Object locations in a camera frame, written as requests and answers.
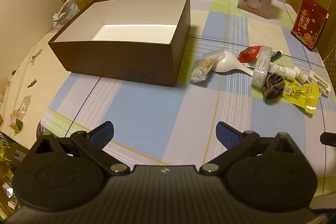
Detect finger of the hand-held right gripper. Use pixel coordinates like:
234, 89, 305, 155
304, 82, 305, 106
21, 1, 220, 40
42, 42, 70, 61
320, 132, 336, 147

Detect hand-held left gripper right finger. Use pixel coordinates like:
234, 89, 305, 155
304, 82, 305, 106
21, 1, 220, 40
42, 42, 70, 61
199, 121, 301, 176

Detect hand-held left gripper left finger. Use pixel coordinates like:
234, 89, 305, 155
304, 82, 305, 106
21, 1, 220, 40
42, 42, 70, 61
31, 121, 130, 177

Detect yellow snack packet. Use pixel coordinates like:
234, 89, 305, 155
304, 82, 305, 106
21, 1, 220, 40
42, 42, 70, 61
282, 80, 320, 115

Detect white plastic clips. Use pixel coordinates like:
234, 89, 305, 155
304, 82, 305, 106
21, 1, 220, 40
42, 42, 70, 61
306, 70, 332, 96

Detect small white bottle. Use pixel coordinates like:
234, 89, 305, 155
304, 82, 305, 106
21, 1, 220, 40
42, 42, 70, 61
294, 67, 308, 83

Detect bag of cotton swabs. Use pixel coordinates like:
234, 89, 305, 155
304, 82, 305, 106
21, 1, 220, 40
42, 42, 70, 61
189, 53, 226, 84

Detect white plastic spoon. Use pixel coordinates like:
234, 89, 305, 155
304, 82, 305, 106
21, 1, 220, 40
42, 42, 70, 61
211, 51, 255, 77

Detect brown cardboard box container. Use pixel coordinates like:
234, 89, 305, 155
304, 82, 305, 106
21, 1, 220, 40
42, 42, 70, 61
48, 0, 191, 87

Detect clear cotton swab packet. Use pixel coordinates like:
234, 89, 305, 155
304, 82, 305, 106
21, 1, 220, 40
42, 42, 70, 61
251, 47, 273, 86

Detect red snack packet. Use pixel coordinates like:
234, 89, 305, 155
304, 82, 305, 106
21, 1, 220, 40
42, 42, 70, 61
238, 46, 260, 63

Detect white cream tube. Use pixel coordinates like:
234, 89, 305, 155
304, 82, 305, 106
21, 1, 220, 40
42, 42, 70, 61
270, 62, 296, 77

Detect checked tablecloth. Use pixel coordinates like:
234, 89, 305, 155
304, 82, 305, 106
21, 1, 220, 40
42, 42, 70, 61
39, 0, 336, 197

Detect beige cushioned chair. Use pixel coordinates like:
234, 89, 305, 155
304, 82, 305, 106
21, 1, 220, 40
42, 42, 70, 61
323, 44, 336, 77

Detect cream floral cloth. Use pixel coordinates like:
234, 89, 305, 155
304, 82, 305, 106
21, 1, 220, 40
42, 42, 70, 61
0, 30, 69, 146

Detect pile of boxes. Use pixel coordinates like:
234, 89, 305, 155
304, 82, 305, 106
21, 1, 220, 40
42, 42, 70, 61
0, 131, 29, 222

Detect red gift box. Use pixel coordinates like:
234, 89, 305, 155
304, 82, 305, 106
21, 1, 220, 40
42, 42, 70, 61
290, 0, 329, 52

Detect white plastic bag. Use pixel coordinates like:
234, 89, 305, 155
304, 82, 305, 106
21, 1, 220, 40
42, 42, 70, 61
52, 0, 79, 29

